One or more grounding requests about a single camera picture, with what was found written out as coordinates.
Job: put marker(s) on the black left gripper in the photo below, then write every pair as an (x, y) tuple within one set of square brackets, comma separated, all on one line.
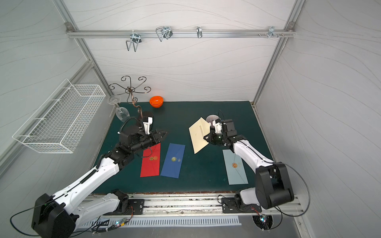
[(152, 138)]

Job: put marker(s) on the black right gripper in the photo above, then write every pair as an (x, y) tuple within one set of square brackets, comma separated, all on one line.
[(213, 138)]

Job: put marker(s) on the cream yellow envelope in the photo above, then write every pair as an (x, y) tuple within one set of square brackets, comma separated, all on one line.
[(198, 131)]

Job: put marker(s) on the light teal envelope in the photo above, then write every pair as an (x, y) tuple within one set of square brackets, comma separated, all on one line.
[(235, 168)]

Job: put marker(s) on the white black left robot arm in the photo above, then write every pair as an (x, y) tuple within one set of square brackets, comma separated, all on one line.
[(59, 215)]

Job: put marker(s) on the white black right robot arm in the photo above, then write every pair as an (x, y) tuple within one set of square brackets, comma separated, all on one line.
[(272, 183)]

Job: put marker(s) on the red envelope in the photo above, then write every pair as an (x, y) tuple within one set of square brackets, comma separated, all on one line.
[(150, 166)]

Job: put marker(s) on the blue envelope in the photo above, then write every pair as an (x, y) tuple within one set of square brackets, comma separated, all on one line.
[(173, 161)]

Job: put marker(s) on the pink striped glass bowl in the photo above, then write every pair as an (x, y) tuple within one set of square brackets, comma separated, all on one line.
[(211, 118)]

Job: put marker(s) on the orange bowl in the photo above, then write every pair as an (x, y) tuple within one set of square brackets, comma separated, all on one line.
[(156, 101)]

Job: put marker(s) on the clear wine glass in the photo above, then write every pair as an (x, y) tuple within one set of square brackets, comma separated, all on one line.
[(121, 112)]

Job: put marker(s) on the copper wine glass stand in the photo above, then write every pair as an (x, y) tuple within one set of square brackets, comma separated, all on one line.
[(131, 90)]

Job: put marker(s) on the white vented strip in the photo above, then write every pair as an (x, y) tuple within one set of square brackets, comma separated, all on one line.
[(151, 222)]

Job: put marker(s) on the small green circuit board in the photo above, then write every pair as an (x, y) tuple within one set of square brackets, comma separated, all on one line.
[(121, 222)]

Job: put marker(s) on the metal double hook left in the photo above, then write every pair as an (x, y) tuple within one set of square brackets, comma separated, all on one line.
[(133, 42)]

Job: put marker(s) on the metal double hook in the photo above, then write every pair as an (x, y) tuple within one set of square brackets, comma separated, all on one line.
[(133, 42), (164, 32)]

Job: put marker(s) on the metal double hook middle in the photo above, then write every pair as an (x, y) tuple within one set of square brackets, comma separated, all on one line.
[(164, 32)]

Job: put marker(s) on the small metal hook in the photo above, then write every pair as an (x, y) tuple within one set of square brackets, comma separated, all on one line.
[(199, 32)]

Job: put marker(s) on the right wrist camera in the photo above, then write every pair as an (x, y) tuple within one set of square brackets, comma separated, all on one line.
[(217, 126)]

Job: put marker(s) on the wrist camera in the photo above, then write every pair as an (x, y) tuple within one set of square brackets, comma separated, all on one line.
[(147, 120), (217, 126)]

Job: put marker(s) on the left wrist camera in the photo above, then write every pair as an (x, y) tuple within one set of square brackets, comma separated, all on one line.
[(147, 120)]

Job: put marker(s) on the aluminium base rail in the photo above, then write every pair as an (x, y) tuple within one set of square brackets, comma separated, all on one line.
[(181, 204)]

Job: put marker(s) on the white wire basket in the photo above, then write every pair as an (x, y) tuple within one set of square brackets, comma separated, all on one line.
[(58, 125)]

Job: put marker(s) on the metal bracket hook right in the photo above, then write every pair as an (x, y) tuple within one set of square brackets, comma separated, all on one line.
[(271, 34)]

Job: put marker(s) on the aluminium overhead rail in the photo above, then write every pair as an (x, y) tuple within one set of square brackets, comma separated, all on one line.
[(177, 34)]

